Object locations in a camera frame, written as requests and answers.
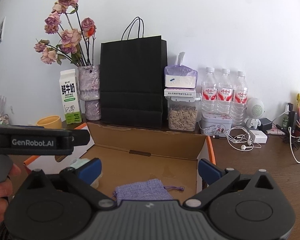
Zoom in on person's left hand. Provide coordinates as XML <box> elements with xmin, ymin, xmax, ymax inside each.
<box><xmin>0</xmin><ymin>164</ymin><xmax>21</xmax><ymax>223</ymax></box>

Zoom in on red cardboard fruit box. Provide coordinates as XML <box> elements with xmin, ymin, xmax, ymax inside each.
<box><xmin>24</xmin><ymin>122</ymin><xmax>216</xmax><ymax>202</ymax></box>

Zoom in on decorated tin box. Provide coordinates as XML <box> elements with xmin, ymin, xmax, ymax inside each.
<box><xmin>199</xmin><ymin>112</ymin><xmax>232</xmax><ymax>137</ymax></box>

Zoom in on yellow ceramic mug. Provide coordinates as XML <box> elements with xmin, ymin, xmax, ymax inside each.
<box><xmin>36</xmin><ymin>115</ymin><xmax>62</xmax><ymax>129</ymax></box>

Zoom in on white charger block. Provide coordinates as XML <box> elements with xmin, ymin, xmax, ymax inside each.
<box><xmin>248</xmin><ymin>130</ymin><xmax>268</xmax><ymax>144</ymax></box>

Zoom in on clear seed container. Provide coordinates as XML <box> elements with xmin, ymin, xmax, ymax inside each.
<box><xmin>166</xmin><ymin>93</ymin><xmax>201</xmax><ymax>132</ymax></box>

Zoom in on right water bottle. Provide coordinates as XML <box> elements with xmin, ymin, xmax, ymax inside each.
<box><xmin>230</xmin><ymin>71</ymin><xmax>248</xmax><ymax>126</ymax></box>

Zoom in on water bottle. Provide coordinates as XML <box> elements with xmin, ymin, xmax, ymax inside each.
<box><xmin>230</xmin><ymin>71</ymin><xmax>248</xmax><ymax>126</ymax></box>
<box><xmin>217</xmin><ymin>68</ymin><xmax>233</xmax><ymax>114</ymax></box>
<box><xmin>202</xmin><ymin>67</ymin><xmax>217</xmax><ymax>113</ymax></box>

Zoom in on black power adapter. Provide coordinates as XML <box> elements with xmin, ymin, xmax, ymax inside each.
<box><xmin>258</xmin><ymin>118</ymin><xmax>273</xmax><ymax>134</ymax></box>

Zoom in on white green milk carton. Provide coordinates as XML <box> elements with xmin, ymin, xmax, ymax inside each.
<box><xmin>59</xmin><ymin>69</ymin><xmax>82</xmax><ymax>125</ymax></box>

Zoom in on white round robot toy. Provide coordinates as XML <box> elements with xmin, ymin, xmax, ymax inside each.
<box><xmin>244</xmin><ymin>98</ymin><xmax>266</xmax><ymax>129</ymax></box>

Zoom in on left water bottle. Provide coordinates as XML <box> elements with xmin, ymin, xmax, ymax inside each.
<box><xmin>202</xmin><ymin>67</ymin><xmax>217</xmax><ymax>113</ymax></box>

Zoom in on middle water bottle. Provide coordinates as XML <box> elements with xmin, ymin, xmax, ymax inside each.
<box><xmin>217</xmin><ymin>68</ymin><xmax>233</xmax><ymax>114</ymax></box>

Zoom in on white flat box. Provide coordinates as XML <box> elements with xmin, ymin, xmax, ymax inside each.
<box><xmin>164</xmin><ymin>88</ymin><xmax>196</xmax><ymax>98</ymax></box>

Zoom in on purple speckled vase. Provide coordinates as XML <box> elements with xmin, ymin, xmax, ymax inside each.
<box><xmin>78</xmin><ymin>65</ymin><xmax>101</xmax><ymax>121</ymax></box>

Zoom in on black phone stand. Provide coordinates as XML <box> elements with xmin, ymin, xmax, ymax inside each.
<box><xmin>286</xmin><ymin>103</ymin><xmax>298</xmax><ymax>134</ymax></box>

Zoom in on black paper shopping bag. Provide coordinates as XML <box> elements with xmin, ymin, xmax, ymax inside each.
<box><xmin>100</xmin><ymin>16</ymin><xmax>167</xmax><ymax>129</ymax></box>

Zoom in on dried pink rose bouquet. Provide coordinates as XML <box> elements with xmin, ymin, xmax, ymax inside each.
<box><xmin>34</xmin><ymin>0</ymin><xmax>97</xmax><ymax>67</ymax></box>

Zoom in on white wired earphones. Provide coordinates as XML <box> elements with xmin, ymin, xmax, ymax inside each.
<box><xmin>225</xmin><ymin>126</ymin><xmax>262</xmax><ymax>152</ymax></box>

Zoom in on purple drawstring pouch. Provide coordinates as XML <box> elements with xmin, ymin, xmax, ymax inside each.
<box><xmin>113</xmin><ymin>179</ymin><xmax>185</xmax><ymax>205</ymax></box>

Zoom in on white charging cable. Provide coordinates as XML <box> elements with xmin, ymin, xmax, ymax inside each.
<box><xmin>272</xmin><ymin>104</ymin><xmax>300</xmax><ymax>164</ymax></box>

